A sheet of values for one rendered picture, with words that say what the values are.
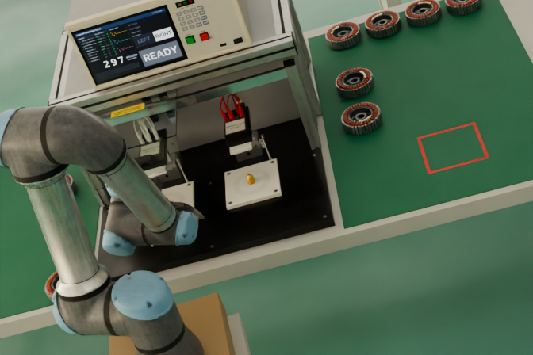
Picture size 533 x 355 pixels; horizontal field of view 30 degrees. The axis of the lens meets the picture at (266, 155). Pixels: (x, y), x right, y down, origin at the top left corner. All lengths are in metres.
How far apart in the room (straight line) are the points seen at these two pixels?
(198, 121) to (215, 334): 0.80
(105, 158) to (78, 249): 0.24
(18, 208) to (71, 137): 1.15
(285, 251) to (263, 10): 0.67
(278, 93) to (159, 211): 0.80
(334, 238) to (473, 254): 1.00
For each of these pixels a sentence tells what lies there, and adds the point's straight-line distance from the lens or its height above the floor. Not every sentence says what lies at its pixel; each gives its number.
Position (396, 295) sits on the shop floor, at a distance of 3.35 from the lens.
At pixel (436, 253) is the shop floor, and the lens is 3.45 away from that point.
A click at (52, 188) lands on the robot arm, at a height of 1.31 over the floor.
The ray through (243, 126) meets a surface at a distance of 2.66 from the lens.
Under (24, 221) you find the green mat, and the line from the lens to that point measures 3.00.
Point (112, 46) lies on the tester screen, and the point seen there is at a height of 1.23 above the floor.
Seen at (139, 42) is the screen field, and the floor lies 1.22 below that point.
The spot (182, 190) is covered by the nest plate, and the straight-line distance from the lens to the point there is 2.76.
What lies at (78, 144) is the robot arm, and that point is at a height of 1.41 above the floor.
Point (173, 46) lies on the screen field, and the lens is 2.59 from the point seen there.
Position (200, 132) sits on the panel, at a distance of 2.89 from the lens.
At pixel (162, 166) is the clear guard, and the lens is 2.47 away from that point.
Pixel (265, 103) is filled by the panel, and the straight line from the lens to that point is 2.84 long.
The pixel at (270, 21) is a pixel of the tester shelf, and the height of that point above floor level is 1.11.
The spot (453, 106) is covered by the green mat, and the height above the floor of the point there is 0.75.
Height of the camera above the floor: 2.42
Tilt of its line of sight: 36 degrees down
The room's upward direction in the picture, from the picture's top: 20 degrees counter-clockwise
